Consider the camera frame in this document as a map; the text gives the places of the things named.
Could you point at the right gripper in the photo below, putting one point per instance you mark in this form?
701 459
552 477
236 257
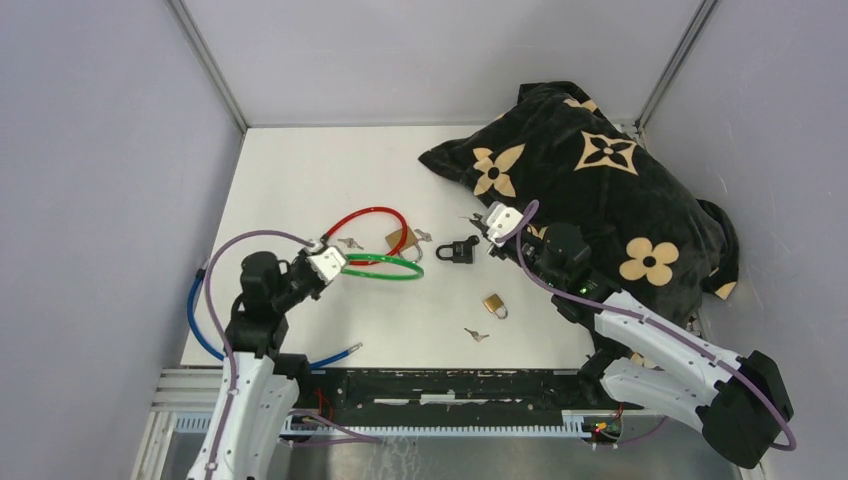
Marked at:
497 251

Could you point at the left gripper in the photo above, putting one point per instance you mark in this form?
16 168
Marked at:
303 259

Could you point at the red cable lock keys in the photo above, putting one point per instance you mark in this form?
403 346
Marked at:
350 243

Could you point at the small brass padlock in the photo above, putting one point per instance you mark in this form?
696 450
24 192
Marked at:
496 306

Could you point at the green cable lock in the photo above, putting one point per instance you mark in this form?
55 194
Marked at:
415 271

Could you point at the red cable lock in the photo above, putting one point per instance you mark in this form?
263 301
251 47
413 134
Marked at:
370 210

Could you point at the black padlock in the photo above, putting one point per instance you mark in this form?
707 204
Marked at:
458 252

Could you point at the large brass padlock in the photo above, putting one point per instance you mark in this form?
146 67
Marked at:
405 242

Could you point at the small padlock keys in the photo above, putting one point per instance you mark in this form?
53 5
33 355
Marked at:
476 336

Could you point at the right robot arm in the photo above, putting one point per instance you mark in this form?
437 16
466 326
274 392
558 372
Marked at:
738 403

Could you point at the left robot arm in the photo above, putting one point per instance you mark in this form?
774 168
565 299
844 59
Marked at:
260 383

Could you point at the large padlock keys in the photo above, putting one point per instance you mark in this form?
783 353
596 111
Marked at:
423 236

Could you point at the black floral blanket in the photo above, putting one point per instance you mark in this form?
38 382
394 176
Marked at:
645 229

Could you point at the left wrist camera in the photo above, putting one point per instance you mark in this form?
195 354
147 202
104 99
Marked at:
326 261

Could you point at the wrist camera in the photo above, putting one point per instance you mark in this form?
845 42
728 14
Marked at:
500 222
326 261

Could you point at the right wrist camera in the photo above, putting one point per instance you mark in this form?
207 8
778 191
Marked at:
500 222

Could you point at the blue cable lock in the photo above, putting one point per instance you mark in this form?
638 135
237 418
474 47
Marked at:
217 353

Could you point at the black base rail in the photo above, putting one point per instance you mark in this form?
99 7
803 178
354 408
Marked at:
375 397

